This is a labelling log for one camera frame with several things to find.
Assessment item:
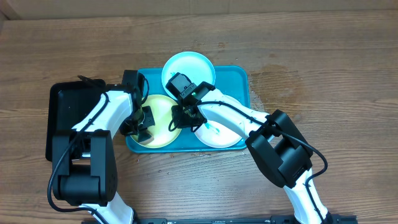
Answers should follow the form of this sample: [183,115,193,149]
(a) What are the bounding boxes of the teal serving tray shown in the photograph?
[126,65,250,153]

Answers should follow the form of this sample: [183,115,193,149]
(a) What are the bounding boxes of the yellow plate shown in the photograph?
[127,95,181,149]

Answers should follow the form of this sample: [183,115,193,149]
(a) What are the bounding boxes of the white plate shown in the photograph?
[193,95,248,149]

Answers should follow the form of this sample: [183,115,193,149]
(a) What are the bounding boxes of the cardboard backdrop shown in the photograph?
[1,0,397,20]

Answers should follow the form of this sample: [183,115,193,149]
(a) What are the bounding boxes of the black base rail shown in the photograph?
[81,215,358,224]

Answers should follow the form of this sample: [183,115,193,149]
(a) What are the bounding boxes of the light blue plate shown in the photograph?
[161,52,216,100]

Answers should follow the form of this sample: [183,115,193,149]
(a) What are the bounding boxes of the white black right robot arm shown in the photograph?
[166,81,333,223]

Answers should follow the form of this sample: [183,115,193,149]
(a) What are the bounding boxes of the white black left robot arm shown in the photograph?
[45,70,155,223]

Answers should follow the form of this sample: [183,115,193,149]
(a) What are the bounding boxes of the black water tray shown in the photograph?
[45,81,102,161]

